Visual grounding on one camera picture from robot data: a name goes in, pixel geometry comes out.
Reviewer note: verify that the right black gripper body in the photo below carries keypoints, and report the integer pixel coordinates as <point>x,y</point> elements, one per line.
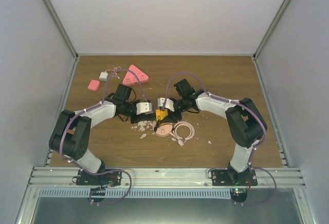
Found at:
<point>173,116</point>

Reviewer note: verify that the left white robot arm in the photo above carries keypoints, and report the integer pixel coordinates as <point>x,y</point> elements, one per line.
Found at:
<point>70,137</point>

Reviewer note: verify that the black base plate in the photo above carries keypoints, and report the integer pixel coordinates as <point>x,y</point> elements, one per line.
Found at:
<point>226,177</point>
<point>107,180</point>

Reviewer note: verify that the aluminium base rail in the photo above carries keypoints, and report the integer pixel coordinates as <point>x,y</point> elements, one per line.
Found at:
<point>166,178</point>

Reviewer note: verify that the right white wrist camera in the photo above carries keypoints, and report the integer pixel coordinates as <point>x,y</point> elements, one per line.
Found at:
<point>165,103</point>

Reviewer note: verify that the slotted cable duct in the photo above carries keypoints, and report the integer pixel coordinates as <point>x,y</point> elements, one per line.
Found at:
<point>138,193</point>

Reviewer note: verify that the round pink socket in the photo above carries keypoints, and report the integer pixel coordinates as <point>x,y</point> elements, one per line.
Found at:
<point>162,131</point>

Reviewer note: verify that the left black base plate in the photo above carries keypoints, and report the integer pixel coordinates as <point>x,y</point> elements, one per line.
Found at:
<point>107,180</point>

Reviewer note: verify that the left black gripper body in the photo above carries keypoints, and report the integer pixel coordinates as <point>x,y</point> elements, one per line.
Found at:
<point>138,118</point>

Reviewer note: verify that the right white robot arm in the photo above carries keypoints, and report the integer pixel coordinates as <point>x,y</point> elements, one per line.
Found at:
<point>247,126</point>

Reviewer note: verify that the white USB charger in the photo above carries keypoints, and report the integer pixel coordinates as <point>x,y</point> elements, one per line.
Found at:
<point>103,76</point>

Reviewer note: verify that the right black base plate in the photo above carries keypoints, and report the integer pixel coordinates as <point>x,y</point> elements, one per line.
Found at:
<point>226,177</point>

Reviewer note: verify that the pink triangular power strip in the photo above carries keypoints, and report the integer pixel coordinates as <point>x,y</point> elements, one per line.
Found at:
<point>134,76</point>

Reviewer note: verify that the yellow cube socket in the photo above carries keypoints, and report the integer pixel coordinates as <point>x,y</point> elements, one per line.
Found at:
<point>161,114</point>

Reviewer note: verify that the pink rectangular plug adapter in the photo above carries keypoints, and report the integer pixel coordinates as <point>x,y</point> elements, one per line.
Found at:
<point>93,85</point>

